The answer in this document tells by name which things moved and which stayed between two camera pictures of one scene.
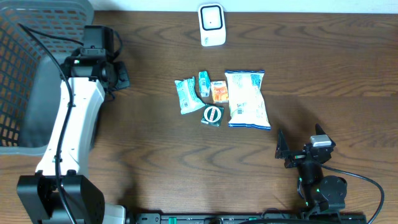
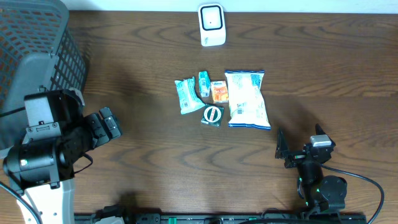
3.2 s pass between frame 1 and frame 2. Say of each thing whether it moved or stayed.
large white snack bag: stayed
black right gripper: stayed
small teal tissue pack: stayed
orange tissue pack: stayed
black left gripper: moved
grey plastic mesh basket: moved
